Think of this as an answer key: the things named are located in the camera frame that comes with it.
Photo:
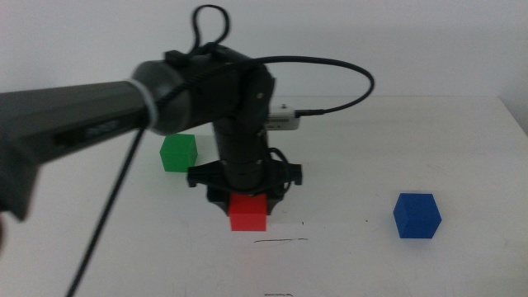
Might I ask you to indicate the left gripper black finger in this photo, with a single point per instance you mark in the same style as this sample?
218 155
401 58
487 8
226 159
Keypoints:
273 199
218 200

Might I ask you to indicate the red cube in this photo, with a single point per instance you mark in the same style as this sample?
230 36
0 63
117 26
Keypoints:
247 214

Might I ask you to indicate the green cube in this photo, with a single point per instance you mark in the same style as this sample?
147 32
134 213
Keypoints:
177 154

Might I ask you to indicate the blue cube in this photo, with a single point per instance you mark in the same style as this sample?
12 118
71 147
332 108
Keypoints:
416 216

